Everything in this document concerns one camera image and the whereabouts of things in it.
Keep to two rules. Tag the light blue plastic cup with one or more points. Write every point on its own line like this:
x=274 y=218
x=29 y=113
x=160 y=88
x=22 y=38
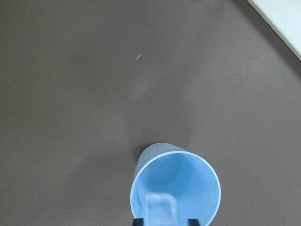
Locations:
x=191 y=180

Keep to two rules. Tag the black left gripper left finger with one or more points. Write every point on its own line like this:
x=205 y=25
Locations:
x=138 y=222

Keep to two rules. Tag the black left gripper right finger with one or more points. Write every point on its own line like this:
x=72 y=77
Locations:
x=193 y=222

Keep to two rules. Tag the single clear ice cube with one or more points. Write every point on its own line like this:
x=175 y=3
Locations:
x=161 y=209

